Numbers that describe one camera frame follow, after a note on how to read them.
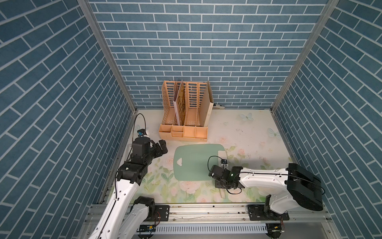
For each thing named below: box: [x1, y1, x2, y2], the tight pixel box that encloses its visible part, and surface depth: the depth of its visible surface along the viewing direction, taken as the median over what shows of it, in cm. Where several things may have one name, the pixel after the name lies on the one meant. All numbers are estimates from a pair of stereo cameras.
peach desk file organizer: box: [158, 81, 208, 142], surface depth 104 cm
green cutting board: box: [173, 143, 225, 182], surface depth 98 cm
